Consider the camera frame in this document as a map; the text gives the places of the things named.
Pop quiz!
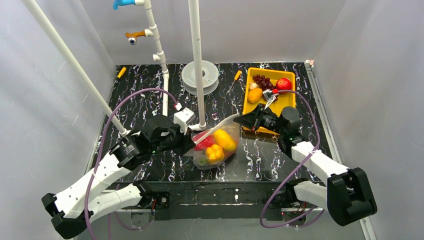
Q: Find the red bell pepper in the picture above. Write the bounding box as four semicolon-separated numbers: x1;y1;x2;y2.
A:
192;131;215;152

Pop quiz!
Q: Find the clear zip top bag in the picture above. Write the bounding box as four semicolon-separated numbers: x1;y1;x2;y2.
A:
184;113;241;170

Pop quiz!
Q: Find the yellow bell pepper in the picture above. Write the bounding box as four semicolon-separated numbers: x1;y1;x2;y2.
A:
205;144;225;165

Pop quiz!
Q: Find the yellow toy mango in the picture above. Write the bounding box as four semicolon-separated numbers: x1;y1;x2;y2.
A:
212;129;237;152

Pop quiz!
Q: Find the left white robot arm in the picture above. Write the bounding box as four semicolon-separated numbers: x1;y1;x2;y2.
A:
41;109;195;240

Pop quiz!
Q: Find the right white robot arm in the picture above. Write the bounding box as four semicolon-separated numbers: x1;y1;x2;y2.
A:
234;103;378;226

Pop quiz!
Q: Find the orange toy fruit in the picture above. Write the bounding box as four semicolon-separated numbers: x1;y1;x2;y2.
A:
247;87;263;104

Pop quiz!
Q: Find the yellow plastic bin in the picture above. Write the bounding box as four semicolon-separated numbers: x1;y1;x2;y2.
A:
242;67;296;116

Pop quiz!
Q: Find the white garlic bulb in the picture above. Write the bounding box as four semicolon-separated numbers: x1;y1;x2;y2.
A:
248;82;259;91

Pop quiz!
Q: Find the dark grape bunch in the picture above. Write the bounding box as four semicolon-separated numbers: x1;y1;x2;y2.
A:
252;74;276;91

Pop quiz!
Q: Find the red toy apple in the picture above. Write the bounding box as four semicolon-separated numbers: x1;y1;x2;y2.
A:
275;77;293;91

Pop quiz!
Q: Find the white filament spool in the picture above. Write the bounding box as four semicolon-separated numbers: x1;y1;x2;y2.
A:
181;60;220;96

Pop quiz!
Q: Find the orange tap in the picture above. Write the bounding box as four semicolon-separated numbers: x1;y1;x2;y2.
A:
125;30;146;46

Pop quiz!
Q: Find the blue tap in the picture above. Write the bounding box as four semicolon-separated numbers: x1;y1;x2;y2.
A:
112;0;136;10

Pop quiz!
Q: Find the diagonal white pipe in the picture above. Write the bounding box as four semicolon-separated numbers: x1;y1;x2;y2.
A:
22;0;129;137

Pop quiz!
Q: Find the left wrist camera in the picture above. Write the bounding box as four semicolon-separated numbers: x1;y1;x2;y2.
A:
173;102;195;135

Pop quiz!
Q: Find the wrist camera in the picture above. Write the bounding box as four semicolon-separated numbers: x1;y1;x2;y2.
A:
262;88;279;109
173;102;195;135

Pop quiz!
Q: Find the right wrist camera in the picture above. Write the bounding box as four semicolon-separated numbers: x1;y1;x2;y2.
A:
262;88;279;109

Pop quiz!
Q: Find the yellow handled screwdriver centre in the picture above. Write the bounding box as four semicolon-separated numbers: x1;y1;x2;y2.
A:
227;70;242;93

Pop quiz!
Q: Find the yellow handled screwdriver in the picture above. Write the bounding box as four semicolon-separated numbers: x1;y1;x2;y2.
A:
227;70;242;93
114;66;128;82

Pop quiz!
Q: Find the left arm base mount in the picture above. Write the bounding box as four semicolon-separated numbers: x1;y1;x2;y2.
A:
131;191;171;210

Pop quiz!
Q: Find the yellow handled screwdriver left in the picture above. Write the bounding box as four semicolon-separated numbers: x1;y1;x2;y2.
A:
114;66;128;82

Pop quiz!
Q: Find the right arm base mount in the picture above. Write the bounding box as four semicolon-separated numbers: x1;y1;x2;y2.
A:
267;177;321;221

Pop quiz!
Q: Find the aluminium rail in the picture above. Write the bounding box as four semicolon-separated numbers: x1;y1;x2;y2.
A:
56;201;138;240

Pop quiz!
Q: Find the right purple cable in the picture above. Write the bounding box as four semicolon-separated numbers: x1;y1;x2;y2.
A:
259;89;326;229

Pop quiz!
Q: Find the white pvc pipe frame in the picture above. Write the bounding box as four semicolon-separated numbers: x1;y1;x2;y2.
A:
135;0;206;131

